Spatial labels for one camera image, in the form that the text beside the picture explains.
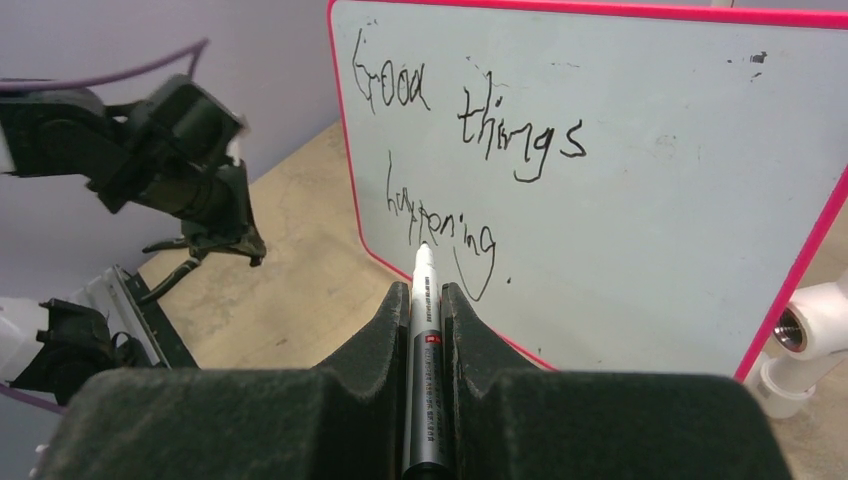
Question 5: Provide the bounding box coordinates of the white PVC pole with fittings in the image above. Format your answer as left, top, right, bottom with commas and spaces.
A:
744, 273, 847, 419

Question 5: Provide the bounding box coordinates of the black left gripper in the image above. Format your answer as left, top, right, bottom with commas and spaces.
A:
181, 163, 267, 267

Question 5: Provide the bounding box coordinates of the pink-framed whiteboard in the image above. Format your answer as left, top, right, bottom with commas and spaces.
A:
327, 1, 847, 379

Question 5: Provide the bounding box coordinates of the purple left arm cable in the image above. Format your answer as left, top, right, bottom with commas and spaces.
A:
0, 36, 211, 94

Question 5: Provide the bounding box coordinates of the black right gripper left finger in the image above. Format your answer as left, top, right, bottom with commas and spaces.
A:
34, 282, 409, 479

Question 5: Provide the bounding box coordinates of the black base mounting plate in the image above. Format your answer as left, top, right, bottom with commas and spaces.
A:
121, 271, 198, 369

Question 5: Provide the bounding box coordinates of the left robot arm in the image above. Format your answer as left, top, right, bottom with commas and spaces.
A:
1, 74, 267, 413

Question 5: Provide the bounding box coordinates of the aluminium frame rail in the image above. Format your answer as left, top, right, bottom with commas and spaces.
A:
65, 265, 170, 367

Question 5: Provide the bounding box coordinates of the black white marker pen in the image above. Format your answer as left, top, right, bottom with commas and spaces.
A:
401, 243, 452, 479

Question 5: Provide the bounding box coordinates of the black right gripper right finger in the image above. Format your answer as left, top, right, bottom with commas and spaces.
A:
442, 283, 791, 479

